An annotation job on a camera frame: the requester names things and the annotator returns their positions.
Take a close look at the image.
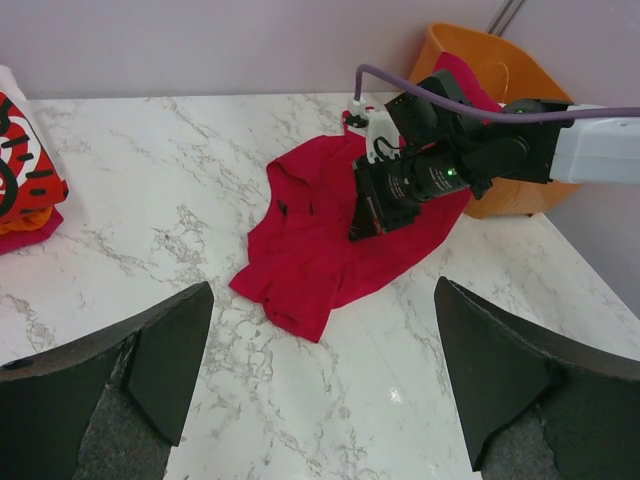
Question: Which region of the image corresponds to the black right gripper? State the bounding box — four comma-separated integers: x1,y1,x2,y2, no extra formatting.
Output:
348,148,493,242

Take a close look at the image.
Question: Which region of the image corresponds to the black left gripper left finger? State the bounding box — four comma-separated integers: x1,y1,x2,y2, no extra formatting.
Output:
1,282,214,479

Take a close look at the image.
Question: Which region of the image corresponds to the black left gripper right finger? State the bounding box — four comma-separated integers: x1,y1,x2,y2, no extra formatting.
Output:
434,277,639,479

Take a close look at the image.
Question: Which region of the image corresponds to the crimson red t-shirt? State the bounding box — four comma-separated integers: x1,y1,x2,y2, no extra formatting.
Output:
229,52,505,344

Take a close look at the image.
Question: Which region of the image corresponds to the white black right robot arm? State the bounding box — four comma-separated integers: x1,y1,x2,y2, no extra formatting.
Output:
344,70,639,479

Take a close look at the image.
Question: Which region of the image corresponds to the pink folded shirt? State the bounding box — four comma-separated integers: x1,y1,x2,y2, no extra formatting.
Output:
1,208,64,255

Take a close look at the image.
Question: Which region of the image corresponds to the orange folded shirt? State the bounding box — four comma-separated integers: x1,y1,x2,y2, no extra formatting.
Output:
0,206,54,235

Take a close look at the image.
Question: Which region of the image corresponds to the orange plastic basket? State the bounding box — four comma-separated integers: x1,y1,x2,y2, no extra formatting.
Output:
409,23,582,219

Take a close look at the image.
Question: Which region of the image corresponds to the red Coca-Cola folded shirt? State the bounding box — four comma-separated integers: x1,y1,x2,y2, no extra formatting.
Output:
1,66,69,230

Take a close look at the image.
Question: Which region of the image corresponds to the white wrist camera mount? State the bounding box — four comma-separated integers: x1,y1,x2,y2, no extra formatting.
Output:
344,99,401,164

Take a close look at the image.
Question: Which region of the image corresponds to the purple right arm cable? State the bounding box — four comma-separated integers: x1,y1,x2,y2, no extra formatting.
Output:
353,64,640,123

